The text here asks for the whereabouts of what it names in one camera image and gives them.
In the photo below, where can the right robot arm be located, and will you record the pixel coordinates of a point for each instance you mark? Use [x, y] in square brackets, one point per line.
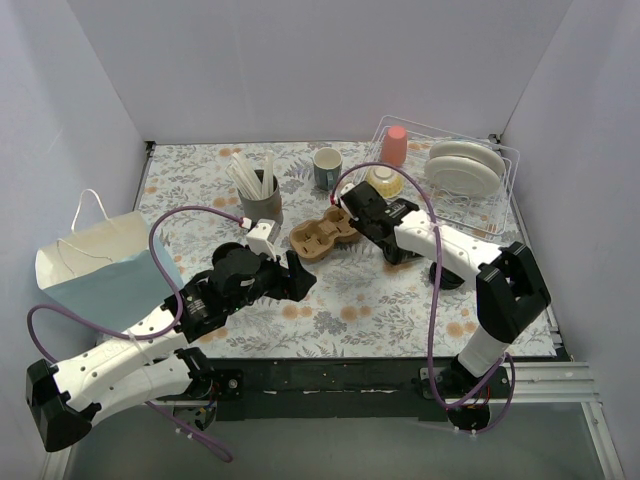
[510, 290]

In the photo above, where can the white blue paper bag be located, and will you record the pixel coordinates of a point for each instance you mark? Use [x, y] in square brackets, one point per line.
[105, 273]

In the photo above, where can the blue ceramic mug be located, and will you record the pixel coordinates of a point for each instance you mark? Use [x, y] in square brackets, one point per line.
[327, 165]

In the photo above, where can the pink plastic cup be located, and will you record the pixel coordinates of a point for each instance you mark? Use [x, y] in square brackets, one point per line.
[394, 146]

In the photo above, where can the grey straw holder cup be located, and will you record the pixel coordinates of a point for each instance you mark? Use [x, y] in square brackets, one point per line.
[269, 208]

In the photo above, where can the white plate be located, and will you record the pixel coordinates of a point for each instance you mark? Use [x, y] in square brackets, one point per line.
[469, 150]
[462, 176]

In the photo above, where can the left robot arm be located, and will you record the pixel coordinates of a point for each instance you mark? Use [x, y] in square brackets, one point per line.
[155, 357]

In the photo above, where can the yellow patterned bowl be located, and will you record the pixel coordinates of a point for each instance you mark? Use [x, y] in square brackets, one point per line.
[386, 181]

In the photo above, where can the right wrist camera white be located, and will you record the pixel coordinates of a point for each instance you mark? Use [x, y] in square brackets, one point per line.
[339, 192]

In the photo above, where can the white plate front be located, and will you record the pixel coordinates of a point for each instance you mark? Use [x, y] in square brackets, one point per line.
[462, 176]

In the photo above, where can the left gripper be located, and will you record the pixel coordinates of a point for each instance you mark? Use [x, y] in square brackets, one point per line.
[285, 278]

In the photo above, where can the brown cardboard cup carrier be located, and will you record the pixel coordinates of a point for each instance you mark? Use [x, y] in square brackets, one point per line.
[313, 240]

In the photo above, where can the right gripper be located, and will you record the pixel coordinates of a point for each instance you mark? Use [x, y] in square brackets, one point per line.
[365, 207]

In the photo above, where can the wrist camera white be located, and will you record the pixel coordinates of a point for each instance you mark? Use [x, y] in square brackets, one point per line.
[339, 192]
[261, 237]

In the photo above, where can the white plate back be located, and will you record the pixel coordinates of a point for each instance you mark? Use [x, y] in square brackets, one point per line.
[469, 150]

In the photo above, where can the white wire dish rack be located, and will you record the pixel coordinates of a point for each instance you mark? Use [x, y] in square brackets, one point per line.
[492, 217]

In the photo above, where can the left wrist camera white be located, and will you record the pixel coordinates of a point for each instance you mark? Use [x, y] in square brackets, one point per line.
[261, 237]

